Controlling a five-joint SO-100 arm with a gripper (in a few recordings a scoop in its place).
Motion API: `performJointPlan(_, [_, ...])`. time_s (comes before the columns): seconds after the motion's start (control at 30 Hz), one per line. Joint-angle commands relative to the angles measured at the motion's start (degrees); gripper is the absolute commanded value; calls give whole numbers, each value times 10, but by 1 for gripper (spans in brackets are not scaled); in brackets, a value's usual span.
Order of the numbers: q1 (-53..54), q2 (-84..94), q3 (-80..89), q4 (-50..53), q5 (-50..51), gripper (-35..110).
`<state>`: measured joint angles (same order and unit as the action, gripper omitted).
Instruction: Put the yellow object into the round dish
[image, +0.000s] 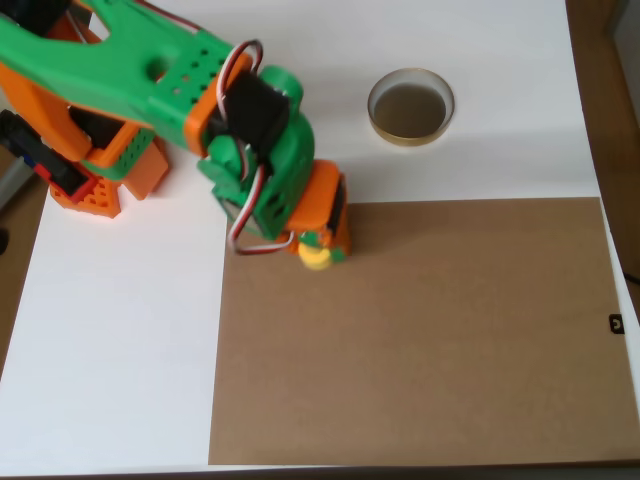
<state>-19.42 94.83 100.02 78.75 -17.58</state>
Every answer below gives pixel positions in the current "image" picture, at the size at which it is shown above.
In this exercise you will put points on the orange gripper, black servo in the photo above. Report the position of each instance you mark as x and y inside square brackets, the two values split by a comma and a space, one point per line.
[326, 197]

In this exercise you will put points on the small yellow plastic piece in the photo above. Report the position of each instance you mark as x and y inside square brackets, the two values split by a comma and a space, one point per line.
[315, 260]

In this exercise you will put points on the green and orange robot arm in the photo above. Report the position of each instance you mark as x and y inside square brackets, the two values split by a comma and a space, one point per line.
[120, 70]

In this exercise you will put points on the orange robot base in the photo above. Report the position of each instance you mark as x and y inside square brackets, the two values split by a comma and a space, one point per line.
[135, 175]

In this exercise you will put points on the round shallow tape-ring dish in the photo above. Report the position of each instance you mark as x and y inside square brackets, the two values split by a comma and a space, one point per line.
[410, 112]

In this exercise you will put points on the brown cardboard sheet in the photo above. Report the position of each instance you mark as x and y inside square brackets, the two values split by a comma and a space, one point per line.
[410, 330]

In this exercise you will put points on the white base board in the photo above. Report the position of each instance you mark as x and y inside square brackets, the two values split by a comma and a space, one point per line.
[125, 325]

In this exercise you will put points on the black and red clamp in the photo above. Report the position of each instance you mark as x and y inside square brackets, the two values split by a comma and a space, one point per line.
[45, 162]

